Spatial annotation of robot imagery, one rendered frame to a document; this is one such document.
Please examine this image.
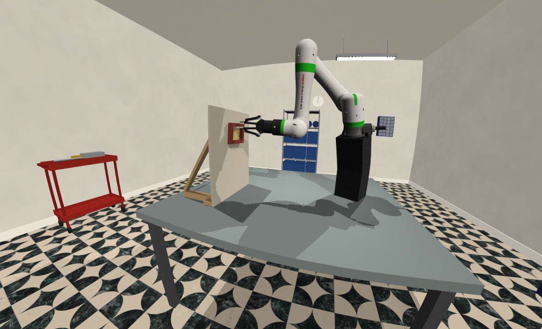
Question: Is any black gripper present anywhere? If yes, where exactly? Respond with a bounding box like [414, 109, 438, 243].
[234, 115, 272, 137]

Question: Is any red rectangular frame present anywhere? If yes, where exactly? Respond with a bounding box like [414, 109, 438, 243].
[228, 123, 244, 144]

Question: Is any tan wooden support brace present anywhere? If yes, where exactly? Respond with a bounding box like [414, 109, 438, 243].
[183, 140, 212, 207]

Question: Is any beige flat board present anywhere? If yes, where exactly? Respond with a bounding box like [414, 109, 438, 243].
[208, 105, 249, 207]

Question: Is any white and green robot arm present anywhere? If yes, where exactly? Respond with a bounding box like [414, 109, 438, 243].
[271, 39, 386, 139]

